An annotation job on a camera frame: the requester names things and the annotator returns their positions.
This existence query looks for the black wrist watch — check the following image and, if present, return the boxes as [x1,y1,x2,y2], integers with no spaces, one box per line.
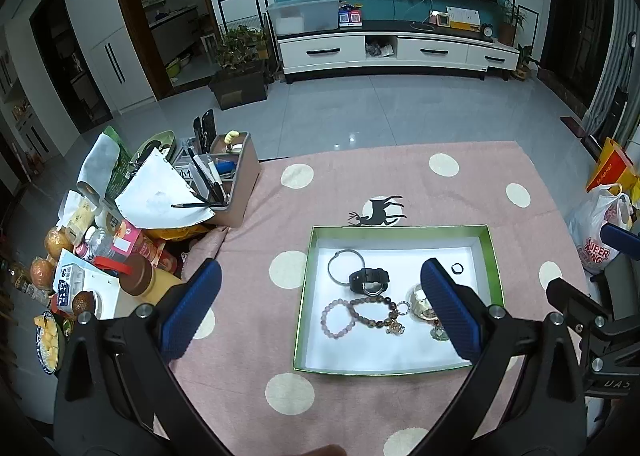
[348,267,390,298]

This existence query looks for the green cardboard box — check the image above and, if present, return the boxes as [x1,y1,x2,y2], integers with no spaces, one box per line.
[292,224,504,377]

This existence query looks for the cream wrist watch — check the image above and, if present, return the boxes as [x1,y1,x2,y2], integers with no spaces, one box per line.
[406,284,443,322]

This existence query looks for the brown bead bracelet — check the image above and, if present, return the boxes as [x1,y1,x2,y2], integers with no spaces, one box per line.
[348,296,401,329]

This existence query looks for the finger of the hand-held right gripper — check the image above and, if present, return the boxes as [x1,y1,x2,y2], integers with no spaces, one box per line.
[545,276,617,333]
[600,223,640,258]

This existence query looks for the rolled pale towel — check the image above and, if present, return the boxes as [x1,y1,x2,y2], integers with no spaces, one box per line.
[76,132,121,199]

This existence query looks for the white and yellow box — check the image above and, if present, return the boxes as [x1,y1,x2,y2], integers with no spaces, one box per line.
[446,6,481,31]

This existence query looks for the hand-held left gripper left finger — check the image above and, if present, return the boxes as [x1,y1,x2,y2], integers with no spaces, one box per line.
[52,257,223,456]

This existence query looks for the silver bangle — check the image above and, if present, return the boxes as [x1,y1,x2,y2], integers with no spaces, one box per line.
[327,249,364,287]

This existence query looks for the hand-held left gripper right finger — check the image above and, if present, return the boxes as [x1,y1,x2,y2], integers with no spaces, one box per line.
[420,257,588,456]

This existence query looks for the large potted floor plant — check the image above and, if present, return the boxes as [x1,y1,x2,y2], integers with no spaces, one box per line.
[209,26,271,111]

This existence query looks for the potted plant in brown pot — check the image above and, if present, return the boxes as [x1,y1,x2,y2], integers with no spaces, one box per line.
[497,0,528,47]

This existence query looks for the clear plastic storage bin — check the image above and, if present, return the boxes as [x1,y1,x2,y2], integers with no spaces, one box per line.
[266,0,343,34]

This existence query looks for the pink desk organizer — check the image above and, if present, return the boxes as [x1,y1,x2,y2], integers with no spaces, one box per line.
[172,131,262,229]

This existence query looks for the yellow paper bag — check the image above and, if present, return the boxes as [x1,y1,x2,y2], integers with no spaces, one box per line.
[586,137,640,194]

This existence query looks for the white television cabinet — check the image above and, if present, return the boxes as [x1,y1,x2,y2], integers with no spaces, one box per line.
[276,18,521,84]

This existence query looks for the small potted floor plant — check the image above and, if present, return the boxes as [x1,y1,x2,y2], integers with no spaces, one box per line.
[512,43,541,82]

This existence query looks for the white plastic shopping bag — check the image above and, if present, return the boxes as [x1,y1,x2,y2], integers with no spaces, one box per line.
[567,184,633,274]

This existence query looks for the pink polka-dot tablecloth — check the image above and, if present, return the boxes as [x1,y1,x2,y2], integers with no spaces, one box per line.
[170,140,606,456]

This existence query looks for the white paper sheet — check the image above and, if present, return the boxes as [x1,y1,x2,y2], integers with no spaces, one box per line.
[116,151,217,229]

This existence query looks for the pink bead bracelet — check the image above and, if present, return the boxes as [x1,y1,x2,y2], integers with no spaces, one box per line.
[320,298,357,339]

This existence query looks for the plate of yellow fruit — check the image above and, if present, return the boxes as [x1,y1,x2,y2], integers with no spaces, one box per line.
[34,311,66,377]

